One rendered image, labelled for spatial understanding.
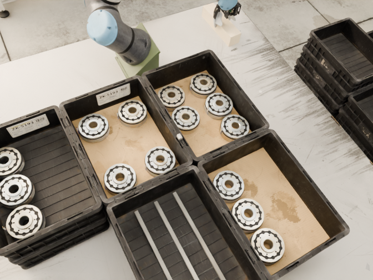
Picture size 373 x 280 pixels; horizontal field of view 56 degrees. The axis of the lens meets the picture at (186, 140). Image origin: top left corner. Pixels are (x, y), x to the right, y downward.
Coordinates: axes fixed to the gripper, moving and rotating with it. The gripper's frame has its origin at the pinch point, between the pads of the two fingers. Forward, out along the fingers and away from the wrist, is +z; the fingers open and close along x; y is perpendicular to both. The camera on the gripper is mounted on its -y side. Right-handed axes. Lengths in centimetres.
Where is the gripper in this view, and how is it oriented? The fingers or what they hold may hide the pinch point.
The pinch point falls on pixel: (221, 21)
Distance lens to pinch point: 180.1
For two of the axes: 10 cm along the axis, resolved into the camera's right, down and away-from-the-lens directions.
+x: 8.5, -4.1, 3.2
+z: -0.8, 5.1, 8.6
